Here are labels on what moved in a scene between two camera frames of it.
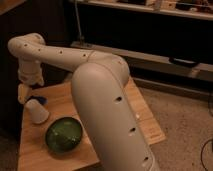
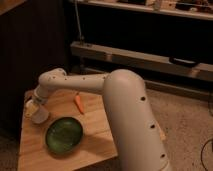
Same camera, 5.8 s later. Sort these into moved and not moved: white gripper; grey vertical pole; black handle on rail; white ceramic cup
Moved: white gripper
Not moved: black handle on rail; grey vertical pole; white ceramic cup
